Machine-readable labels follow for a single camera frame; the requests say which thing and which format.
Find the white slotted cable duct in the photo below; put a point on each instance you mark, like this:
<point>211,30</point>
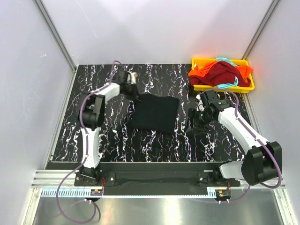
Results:
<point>109,193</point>

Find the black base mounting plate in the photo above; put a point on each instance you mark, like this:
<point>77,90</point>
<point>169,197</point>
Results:
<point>165,178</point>

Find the aluminium frame post left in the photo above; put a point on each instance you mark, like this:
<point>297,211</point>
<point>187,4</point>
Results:
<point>54,32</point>

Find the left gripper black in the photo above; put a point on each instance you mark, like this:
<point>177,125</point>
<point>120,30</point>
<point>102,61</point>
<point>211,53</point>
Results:
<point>134,94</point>

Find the yellow plastic bin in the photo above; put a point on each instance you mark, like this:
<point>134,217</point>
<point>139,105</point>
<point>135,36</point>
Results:
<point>237,89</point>

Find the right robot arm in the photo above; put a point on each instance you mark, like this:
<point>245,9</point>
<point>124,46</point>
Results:
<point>263,159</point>

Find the orange t shirt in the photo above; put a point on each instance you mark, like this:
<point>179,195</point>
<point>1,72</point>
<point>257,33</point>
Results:
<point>219,67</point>

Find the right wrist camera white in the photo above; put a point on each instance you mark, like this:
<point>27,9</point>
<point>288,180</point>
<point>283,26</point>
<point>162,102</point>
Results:
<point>200,106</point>

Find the dark red t shirt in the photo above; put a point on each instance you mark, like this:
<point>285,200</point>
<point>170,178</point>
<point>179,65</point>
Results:
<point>213,81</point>

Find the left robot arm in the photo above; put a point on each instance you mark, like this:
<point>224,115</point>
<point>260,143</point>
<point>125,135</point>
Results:
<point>91,117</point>

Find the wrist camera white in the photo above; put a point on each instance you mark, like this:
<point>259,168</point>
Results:
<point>132,77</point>
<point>200,106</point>

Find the aluminium frame post right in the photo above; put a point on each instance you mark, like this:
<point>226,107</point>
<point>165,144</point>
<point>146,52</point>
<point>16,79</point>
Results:
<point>261,27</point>

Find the black t shirt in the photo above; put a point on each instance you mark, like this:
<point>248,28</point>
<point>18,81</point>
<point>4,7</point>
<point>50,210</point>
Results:
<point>154,113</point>

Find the teal t shirt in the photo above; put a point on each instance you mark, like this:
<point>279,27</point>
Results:
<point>228,85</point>

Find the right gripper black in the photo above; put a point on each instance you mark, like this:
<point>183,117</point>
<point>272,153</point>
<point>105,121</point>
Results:
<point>192,114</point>

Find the aluminium frame post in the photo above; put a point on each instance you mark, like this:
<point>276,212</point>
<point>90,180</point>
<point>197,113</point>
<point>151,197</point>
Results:
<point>54,32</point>
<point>261,27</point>

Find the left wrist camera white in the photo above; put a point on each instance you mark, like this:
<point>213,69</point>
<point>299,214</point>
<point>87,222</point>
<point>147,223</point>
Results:
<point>132,77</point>

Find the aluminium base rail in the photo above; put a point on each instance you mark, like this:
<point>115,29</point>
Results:
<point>52,178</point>

